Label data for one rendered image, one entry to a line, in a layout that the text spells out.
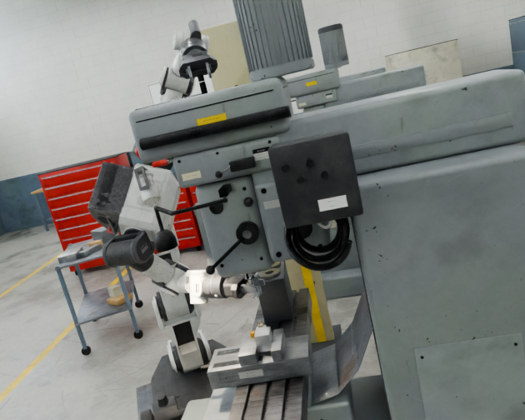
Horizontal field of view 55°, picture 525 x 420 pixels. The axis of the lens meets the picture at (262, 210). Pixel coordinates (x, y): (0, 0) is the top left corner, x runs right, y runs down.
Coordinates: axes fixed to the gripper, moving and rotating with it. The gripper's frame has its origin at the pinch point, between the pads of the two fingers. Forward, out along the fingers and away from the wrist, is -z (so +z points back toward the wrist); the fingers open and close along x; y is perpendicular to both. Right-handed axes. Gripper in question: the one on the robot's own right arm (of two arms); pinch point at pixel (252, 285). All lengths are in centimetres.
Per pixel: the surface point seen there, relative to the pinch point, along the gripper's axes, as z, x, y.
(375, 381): -29, 22, 50
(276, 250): -15.7, -6.9, -15.1
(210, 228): 3.1, -11.6, -25.2
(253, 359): -1.1, -11.9, 21.2
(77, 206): 444, 318, 35
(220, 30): 80, 154, -102
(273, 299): 10.6, 28.8, 20.0
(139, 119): 13, -18, -63
